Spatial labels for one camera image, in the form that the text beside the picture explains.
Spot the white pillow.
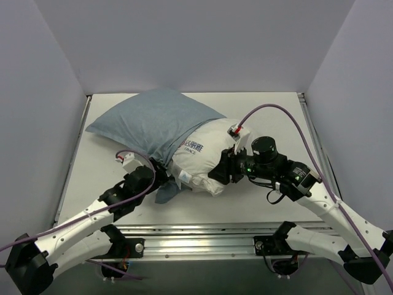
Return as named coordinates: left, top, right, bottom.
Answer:
left=168, top=118, right=254, bottom=197

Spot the grey striped pillowcase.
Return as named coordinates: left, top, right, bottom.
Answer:
left=86, top=89, right=226, bottom=204

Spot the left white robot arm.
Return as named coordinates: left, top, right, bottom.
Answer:
left=5, top=160, right=169, bottom=294

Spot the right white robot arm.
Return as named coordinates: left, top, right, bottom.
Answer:
left=208, top=136, right=392, bottom=285

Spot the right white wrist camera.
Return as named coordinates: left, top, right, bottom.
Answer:
left=227, top=124, right=251, bottom=154

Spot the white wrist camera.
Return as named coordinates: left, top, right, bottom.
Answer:
left=227, top=124, right=251, bottom=154
left=115, top=152, right=144, bottom=173

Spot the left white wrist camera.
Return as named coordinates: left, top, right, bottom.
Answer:
left=115, top=152, right=144, bottom=173

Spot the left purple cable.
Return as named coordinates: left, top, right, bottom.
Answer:
left=0, top=149, right=157, bottom=281

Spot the aluminium front rail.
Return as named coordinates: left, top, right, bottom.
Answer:
left=33, top=227, right=368, bottom=264

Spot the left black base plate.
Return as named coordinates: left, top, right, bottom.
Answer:
left=122, top=237, right=145, bottom=260

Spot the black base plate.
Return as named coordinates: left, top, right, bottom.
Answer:
left=253, top=235, right=292, bottom=256
left=122, top=237, right=145, bottom=260

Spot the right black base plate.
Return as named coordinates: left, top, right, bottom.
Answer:
left=253, top=235, right=292, bottom=256

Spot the right aluminium side rail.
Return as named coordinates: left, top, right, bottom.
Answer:
left=297, top=93, right=342, bottom=199

